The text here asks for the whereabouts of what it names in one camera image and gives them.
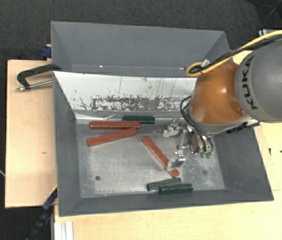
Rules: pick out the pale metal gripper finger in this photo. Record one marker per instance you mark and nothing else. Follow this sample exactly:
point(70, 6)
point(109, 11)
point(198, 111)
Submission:
point(173, 130)
point(178, 159)

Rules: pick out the red-brown flat block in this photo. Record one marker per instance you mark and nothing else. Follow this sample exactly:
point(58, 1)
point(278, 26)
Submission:
point(113, 125)
point(111, 137)
point(154, 150)

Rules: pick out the dark green flat block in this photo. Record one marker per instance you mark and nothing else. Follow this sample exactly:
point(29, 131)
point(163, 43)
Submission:
point(138, 119)
point(176, 189)
point(163, 183)

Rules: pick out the grey metal bin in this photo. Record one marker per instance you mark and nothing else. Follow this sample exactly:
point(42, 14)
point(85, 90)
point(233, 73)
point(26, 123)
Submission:
point(121, 159)

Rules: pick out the pale wood board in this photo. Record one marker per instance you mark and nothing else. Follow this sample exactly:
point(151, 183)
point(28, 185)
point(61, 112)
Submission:
point(28, 139)

